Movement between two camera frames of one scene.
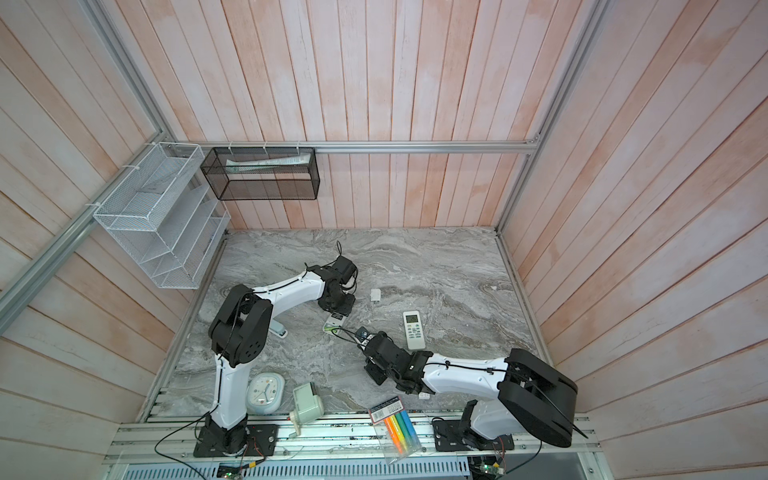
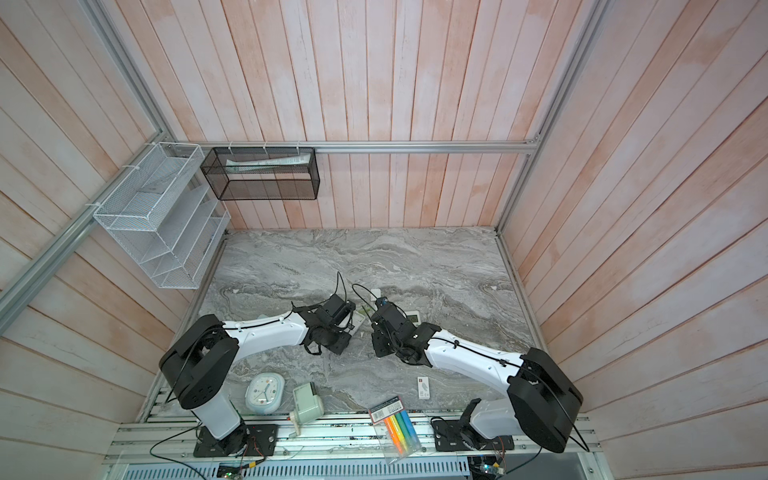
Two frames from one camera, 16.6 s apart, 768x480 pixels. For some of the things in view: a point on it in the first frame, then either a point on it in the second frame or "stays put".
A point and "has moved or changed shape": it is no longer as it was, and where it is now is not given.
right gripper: [372, 369] to [377, 335]
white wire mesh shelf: [167, 217] stays put
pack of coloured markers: [395, 430] stays put
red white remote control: [334, 323] has moved or changed shape
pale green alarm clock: [265, 392] stays put
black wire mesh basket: [269, 173] stays put
